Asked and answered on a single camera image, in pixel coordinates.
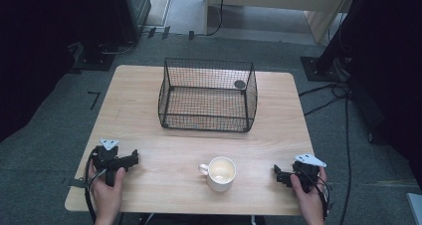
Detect dark equipment cabinet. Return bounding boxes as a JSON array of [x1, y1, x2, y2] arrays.
[[110, 0, 152, 44]]

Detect black wire mesh basket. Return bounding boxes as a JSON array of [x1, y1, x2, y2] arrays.
[[157, 57, 259, 133]]

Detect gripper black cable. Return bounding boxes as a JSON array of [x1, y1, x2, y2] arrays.
[[83, 150, 107, 224], [300, 170, 333, 221]]

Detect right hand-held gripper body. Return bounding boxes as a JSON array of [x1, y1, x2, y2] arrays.
[[292, 152, 327, 193]]

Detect black curtain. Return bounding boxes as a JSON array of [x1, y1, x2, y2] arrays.
[[0, 0, 133, 143], [317, 0, 422, 189]]

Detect black stand base plate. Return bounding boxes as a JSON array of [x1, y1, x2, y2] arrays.
[[300, 55, 351, 84], [72, 43, 117, 72]]

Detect grey tape piece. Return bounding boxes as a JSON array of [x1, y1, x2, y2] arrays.
[[67, 177, 90, 189]]

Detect person's left hand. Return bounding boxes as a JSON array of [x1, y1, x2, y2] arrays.
[[88, 164, 127, 221]]

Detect person's right hand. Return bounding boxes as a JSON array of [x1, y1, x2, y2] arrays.
[[290, 166, 328, 221]]

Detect white cup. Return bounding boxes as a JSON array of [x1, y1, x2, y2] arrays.
[[197, 156, 238, 193]]

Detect pale grey box corner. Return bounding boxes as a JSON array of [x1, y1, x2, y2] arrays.
[[405, 192, 422, 225]]

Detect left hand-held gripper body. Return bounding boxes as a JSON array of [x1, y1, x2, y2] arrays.
[[91, 137, 124, 188]]

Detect black floor cables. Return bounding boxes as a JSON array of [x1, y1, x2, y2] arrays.
[[298, 81, 353, 225]]

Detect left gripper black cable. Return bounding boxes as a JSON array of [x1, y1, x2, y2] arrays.
[[83, 150, 107, 224]]

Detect thin black hanging cable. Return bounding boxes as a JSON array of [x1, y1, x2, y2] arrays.
[[194, 0, 227, 38]]

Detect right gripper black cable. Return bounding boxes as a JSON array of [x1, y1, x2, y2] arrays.
[[300, 170, 333, 221]]

